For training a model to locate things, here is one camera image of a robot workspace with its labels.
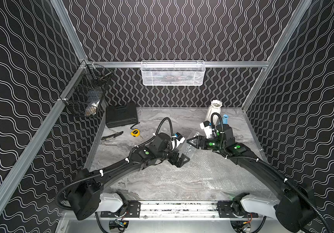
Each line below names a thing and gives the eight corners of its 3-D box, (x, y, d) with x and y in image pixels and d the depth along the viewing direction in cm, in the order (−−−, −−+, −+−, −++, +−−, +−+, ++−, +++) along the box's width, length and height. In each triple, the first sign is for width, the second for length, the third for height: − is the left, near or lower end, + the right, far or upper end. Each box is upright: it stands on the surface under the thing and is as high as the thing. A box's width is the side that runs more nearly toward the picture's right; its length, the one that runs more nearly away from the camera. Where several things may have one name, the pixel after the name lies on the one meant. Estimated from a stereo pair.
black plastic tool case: (108, 129, 109) (105, 124, 104) (108, 109, 123) (106, 103, 117) (139, 124, 113) (137, 118, 108) (136, 105, 126) (134, 99, 121)
